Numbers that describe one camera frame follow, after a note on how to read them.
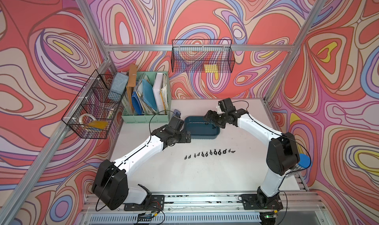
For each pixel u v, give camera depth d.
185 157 0.89
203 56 0.97
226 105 0.71
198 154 0.91
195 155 0.90
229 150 0.91
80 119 0.66
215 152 0.91
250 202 0.73
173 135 0.62
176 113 1.08
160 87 0.91
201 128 1.03
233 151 0.91
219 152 0.91
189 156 0.89
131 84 0.85
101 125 0.68
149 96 0.96
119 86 0.81
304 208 0.72
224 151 0.91
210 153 0.91
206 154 0.91
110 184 0.40
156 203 0.72
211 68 0.91
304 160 0.66
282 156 0.50
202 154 0.91
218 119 0.77
